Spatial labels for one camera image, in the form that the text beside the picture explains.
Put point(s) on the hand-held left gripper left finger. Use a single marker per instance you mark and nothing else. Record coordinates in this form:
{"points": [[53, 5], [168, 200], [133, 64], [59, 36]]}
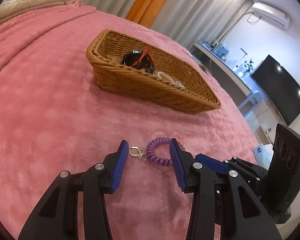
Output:
{"points": [[117, 170]]}

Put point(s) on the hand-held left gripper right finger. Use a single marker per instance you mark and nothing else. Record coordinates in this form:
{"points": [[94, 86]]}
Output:
{"points": [[178, 167]]}

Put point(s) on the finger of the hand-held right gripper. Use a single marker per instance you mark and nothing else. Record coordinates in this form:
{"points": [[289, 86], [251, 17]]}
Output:
{"points": [[212, 163]]}

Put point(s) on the purple spiral wristband with clasp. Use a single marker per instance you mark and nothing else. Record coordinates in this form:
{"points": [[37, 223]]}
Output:
{"points": [[156, 158]]}

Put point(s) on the brown wicker basket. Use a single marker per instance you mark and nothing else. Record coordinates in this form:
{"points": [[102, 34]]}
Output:
{"points": [[152, 92]]}

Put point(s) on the black wrist watch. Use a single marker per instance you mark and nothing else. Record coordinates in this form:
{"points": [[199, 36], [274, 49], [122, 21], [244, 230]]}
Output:
{"points": [[131, 58]]}

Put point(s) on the floral patterned box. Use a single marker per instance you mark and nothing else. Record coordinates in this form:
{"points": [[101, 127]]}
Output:
{"points": [[262, 155]]}

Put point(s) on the pale blue chair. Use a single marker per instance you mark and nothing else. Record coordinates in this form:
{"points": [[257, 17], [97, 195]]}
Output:
{"points": [[251, 102]]}

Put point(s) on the black television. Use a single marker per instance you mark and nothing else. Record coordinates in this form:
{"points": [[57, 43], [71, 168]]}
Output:
{"points": [[280, 87]]}

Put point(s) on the white desk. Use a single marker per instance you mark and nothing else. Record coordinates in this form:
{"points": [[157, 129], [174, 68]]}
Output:
{"points": [[227, 72]]}

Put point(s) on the white vase with flowers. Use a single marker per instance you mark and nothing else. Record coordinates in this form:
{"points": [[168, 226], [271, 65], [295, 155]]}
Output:
{"points": [[247, 66]]}

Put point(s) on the white desk lamp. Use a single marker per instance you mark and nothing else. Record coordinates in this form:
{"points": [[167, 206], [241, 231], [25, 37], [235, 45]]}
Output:
{"points": [[242, 57]]}

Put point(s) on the books on desk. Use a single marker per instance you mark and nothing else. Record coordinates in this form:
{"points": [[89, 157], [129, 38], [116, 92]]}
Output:
{"points": [[220, 48]]}

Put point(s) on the white air conditioner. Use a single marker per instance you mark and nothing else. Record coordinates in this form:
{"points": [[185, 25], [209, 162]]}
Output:
{"points": [[271, 13]]}

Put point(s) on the orange curtain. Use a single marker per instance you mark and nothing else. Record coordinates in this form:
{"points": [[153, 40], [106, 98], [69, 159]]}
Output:
{"points": [[152, 0]]}

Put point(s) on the beige quilt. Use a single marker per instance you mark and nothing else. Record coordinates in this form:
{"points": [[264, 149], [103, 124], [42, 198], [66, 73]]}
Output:
{"points": [[35, 7]]}

